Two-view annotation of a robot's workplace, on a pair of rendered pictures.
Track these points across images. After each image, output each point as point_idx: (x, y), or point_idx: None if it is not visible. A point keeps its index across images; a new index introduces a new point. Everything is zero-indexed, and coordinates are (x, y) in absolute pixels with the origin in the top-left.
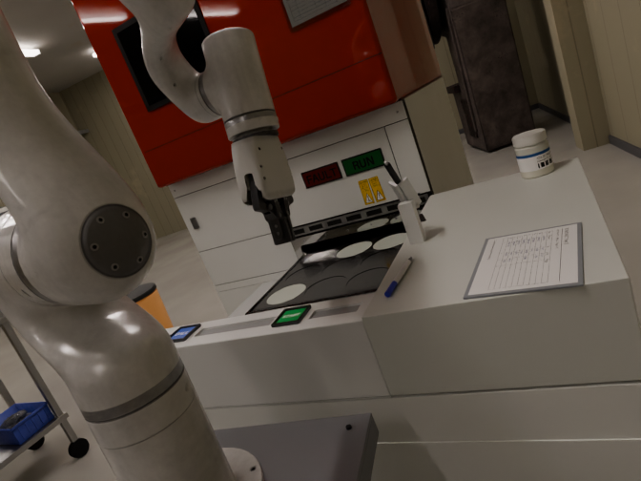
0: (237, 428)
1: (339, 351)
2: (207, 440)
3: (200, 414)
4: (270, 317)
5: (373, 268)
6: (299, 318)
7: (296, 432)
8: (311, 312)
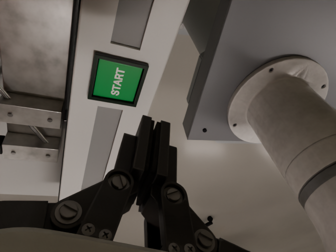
0: (202, 99)
1: None
2: (323, 107)
3: (330, 121)
4: (95, 115)
5: None
6: (141, 64)
7: (236, 40)
8: (117, 48)
